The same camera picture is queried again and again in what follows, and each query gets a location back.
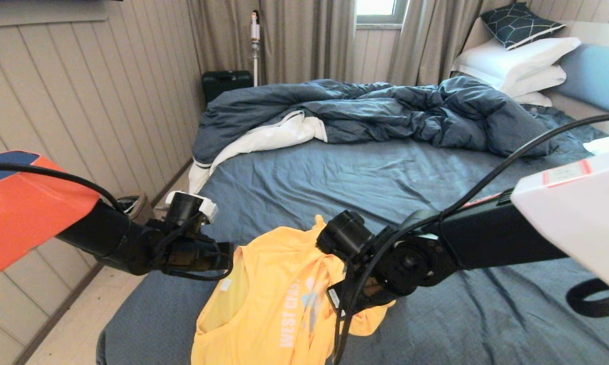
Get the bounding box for dark patterned cushion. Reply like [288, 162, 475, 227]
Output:
[480, 2, 566, 50]

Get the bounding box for grey-blue bed sheet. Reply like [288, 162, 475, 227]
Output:
[95, 104, 609, 365]

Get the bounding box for yellow printed t-shirt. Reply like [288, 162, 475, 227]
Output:
[191, 214, 397, 365]

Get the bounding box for dark green hard case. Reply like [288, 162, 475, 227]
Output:
[202, 70, 254, 104]

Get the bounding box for dark blue crumpled duvet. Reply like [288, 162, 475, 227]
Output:
[192, 76, 559, 165]

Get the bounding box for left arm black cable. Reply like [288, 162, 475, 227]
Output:
[0, 162, 127, 213]

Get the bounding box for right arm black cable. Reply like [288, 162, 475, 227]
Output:
[332, 112, 609, 365]

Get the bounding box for white stick vacuum cleaner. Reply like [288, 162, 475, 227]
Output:
[250, 11, 262, 87]

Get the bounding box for beige headboard frame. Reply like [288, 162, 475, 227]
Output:
[451, 18, 609, 136]

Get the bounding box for brown trash bin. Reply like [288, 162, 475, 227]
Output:
[117, 192, 150, 220]

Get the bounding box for large white pillow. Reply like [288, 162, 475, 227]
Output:
[454, 35, 582, 82]

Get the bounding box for beige curtain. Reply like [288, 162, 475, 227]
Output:
[187, 0, 355, 86]
[387, 0, 515, 86]

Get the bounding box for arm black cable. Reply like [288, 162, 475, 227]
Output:
[0, 162, 127, 213]
[332, 112, 609, 365]

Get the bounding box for window with grey frame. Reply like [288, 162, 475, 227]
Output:
[355, 0, 409, 28]

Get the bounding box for blue headboard cushion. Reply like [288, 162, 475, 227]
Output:
[555, 43, 609, 120]

